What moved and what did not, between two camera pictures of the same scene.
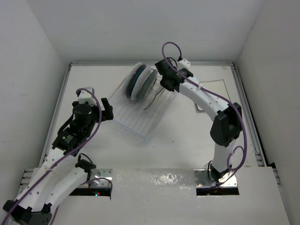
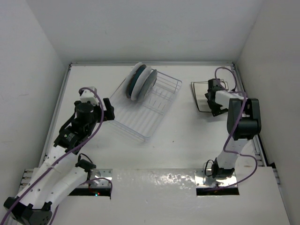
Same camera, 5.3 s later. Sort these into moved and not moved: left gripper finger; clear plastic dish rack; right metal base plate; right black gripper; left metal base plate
Moved: right black gripper
Not moved: left gripper finger; right metal base plate; left metal base plate; clear plastic dish rack
